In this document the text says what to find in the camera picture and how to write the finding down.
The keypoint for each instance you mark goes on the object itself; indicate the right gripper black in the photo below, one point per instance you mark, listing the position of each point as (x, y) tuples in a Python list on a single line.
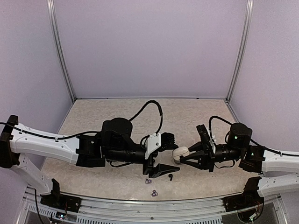
[(205, 155)]

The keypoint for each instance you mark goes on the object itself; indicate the purple earbud lower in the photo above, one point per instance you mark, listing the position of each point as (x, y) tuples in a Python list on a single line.
[(154, 193)]

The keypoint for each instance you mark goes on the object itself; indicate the purple earbud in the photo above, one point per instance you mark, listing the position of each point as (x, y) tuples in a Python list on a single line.
[(154, 193), (148, 181)]

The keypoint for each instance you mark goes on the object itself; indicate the purple earbud upper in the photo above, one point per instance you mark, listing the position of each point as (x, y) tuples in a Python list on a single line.
[(148, 181)]

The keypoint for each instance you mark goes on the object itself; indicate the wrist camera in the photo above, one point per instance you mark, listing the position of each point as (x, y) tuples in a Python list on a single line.
[(204, 136), (155, 140)]

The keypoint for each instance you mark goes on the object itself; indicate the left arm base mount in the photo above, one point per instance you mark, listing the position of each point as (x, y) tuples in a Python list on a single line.
[(56, 199)]

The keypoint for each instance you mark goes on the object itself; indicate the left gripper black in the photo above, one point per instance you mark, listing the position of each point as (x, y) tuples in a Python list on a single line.
[(160, 170)]

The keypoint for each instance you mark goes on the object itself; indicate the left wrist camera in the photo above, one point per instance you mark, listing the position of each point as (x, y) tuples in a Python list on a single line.
[(155, 140)]

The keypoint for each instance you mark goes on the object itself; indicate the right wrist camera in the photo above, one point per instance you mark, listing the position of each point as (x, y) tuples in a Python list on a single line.
[(204, 136)]

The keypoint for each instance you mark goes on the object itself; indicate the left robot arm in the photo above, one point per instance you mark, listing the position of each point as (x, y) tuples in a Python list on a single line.
[(91, 149)]

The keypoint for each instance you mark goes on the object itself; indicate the front aluminium rail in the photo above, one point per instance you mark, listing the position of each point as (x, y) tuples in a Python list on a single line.
[(95, 210)]

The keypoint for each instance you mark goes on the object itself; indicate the aluminium frame post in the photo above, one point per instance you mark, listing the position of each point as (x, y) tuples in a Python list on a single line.
[(59, 49), (241, 50)]

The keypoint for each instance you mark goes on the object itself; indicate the white earbud charging case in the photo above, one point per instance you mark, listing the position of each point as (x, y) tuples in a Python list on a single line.
[(179, 152)]

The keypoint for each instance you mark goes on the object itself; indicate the left aluminium frame post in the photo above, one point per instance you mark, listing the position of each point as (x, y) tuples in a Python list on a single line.
[(59, 49)]

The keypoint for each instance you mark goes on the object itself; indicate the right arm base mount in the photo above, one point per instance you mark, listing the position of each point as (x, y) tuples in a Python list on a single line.
[(248, 198)]

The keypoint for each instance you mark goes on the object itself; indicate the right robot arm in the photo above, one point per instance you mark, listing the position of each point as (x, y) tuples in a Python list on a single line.
[(278, 170)]

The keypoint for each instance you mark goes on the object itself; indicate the right aluminium frame post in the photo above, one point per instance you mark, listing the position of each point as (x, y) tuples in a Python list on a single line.
[(241, 50)]

